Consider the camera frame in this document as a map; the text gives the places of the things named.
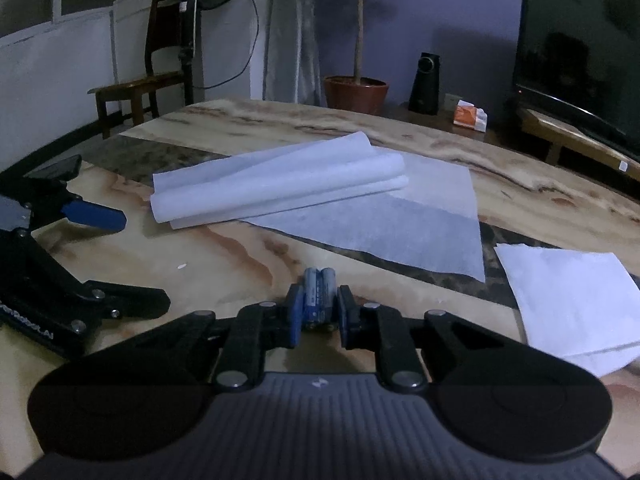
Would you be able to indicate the black television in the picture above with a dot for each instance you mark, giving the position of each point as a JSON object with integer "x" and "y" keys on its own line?
{"x": 580, "y": 35}

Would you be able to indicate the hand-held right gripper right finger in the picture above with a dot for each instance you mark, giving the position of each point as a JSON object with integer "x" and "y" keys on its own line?
{"x": 346, "y": 317}

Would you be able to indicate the black marker with white tip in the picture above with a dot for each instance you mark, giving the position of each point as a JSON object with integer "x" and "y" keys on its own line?
{"x": 317, "y": 292}

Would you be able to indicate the potted tree in terracotta pot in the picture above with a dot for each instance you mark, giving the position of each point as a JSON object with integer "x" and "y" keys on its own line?
{"x": 356, "y": 95}

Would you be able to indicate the white napkin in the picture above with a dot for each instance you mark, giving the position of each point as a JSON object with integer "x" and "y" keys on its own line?
{"x": 565, "y": 300}

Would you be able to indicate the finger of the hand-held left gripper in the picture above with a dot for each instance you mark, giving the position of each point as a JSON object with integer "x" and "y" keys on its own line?
{"x": 95, "y": 216}
{"x": 135, "y": 302}

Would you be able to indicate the thin white sheet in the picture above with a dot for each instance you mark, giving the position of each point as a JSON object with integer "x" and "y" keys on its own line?
{"x": 400, "y": 225}

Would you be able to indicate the translucent white curtain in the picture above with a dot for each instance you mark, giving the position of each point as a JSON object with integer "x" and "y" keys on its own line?
{"x": 290, "y": 35}

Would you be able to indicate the orange tissue pack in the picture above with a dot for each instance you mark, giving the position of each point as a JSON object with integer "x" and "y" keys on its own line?
{"x": 470, "y": 116}

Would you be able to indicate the white wall socket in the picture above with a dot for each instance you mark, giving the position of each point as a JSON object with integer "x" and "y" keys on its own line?
{"x": 453, "y": 101}

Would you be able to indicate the wooden chair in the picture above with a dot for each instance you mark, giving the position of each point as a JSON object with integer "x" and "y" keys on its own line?
{"x": 160, "y": 20}

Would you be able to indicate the black speaker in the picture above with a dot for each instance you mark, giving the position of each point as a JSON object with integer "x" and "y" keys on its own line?
{"x": 424, "y": 85}

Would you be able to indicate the wooden television stand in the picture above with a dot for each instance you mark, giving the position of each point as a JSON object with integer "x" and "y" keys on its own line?
{"x": 575, "y": 135}

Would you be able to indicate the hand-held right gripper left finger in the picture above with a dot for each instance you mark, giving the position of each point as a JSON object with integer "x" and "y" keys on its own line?
{"x": 296, "y": 315}

